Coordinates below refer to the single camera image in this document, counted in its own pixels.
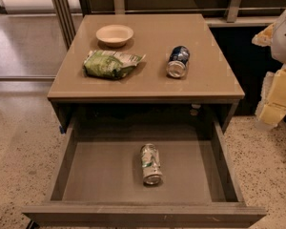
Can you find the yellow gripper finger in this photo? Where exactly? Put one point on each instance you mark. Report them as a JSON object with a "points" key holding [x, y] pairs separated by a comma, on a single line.
{"points": [[271, 108], [264, 38]]}

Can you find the green white 7up can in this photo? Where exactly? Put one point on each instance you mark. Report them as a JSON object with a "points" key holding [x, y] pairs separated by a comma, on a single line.
{"points": [[150, 163]]}

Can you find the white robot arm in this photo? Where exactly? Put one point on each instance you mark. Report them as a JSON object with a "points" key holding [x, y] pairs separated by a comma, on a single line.
{"points": [[278, 47]]}

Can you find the blue pepsi can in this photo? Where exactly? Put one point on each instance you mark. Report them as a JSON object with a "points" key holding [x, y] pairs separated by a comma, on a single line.
{"points": [[178, 62]]}

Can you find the grey cabinet with counter top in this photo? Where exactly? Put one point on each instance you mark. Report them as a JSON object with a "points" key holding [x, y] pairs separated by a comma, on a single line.
{"points": [[209, 80]]}

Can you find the open grey top drawer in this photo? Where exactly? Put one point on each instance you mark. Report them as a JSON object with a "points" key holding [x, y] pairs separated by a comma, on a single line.
{"points": [[99, 182]]}

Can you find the beige paper bowl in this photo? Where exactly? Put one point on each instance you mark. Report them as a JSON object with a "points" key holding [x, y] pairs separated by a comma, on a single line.
{"points": [[114, 36]]}

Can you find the green chip bag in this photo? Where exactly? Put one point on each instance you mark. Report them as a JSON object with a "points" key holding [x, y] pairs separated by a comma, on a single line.
{"points": [[110, 64]]}

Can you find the blue tape piece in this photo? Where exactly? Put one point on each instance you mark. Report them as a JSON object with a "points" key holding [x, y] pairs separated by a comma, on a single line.
{"points": [[62, 131]]}

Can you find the metal railing frame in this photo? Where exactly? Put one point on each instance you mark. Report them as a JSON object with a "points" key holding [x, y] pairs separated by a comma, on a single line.
{"points": [[219, 13]]}

